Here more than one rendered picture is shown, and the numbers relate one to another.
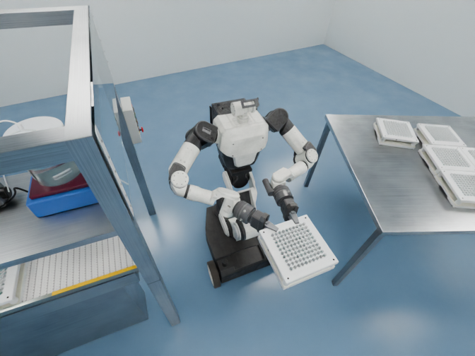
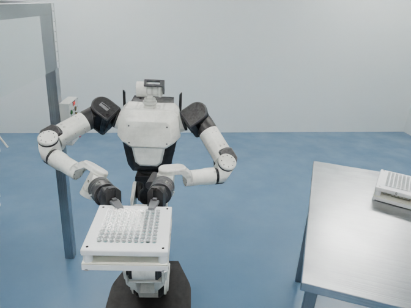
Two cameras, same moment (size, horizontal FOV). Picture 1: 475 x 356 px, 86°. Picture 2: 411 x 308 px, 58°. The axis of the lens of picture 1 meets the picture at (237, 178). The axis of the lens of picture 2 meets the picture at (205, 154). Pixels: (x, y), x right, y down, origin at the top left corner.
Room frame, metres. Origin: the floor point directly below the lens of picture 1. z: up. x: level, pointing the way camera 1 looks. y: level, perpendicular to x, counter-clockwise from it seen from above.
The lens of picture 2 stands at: (-0.30, -0.83, 1.70)
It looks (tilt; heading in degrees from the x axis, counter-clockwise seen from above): 23 degrees down; 21
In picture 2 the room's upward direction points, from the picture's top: 4 degrees clockwise
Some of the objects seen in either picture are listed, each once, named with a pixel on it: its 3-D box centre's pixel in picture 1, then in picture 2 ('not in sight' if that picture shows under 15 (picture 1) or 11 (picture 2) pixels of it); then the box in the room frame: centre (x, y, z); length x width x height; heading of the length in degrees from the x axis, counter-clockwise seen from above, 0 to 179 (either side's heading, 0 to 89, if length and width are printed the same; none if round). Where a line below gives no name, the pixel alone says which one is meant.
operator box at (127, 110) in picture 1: (131, 120); (70, 120); (1.40, 0.74, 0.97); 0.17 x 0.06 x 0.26; 25
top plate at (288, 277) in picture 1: (297, 246); (131, 228); (0.52, -0.27, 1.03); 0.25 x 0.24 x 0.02; 115
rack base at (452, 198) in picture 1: (464, 191); not in sight; (1.06, -1.39, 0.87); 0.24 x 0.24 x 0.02; 0
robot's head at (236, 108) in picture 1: (242, 109); (148, 91); (1.09, 0.00, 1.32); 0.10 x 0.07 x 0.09; 115
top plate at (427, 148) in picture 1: (449, 158); not in sight; (1.31, -1.39, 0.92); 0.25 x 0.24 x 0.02; 0
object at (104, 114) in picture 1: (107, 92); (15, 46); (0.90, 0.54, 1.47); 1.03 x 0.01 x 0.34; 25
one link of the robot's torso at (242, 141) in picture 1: (237, 134); (151, 131); (1.15, 0.02, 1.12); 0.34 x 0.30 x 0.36; 115
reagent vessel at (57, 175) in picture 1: (46, 150); not in sight; (0.56, 0.60, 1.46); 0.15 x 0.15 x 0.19
